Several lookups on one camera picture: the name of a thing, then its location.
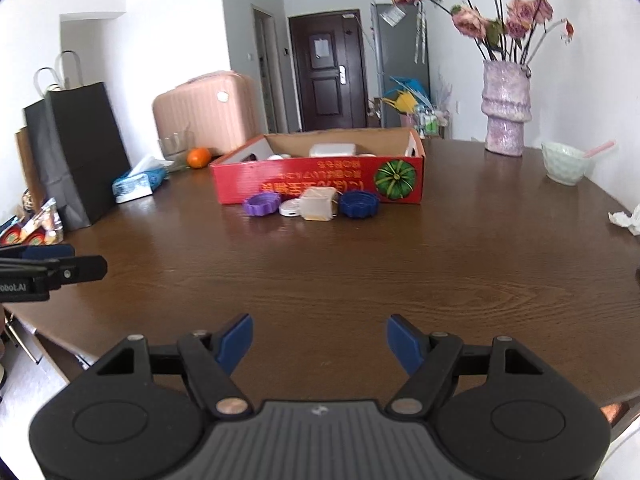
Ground beige plug adapter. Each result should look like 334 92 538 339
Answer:
299 186 340 221

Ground snack packets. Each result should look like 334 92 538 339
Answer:
0 191 64 247

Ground purple scalloped lid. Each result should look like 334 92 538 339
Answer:
243 192 281 217

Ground pink textured vase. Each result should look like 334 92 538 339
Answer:
480 61 532 157

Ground yellow and blue toys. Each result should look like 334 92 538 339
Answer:
381 77 433 115

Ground dark brown door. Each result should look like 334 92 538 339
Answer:
288 10 368 131

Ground grey refrigerator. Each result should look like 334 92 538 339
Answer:
371 0 431 99

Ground orange fruit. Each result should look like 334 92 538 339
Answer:
186 148 213 169

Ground white round disc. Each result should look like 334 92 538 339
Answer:
279 198 300 218

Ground red cardboard box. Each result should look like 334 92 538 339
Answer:
209 128 426 205

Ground blue tissue pack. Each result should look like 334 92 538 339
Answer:
112 155 172 204

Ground white plastic pill bottle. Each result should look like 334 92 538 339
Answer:
308 143 357 158

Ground crumpled white tissue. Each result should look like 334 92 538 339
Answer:
608 205 640 236

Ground brown paper bag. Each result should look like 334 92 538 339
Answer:
15 127 46 212

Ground pink suitcase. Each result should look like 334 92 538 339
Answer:
152 72 260 155

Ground blue scalloped lid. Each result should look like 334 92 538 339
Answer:
338 191 380 219

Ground pink spoon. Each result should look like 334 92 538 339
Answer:
582 140 616 159

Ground pale green bowl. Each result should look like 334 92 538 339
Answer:
541 142 591 186

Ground black paper bag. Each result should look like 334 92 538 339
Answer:
23 50 131 232

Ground dried pink roses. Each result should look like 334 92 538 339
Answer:
390 0 575 67

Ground clear drinking glass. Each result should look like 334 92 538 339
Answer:
158 130 194 172

